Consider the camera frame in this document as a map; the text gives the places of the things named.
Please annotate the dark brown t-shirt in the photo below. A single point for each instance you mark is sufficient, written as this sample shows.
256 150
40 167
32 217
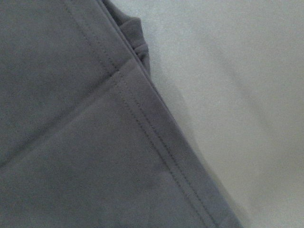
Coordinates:
86 140

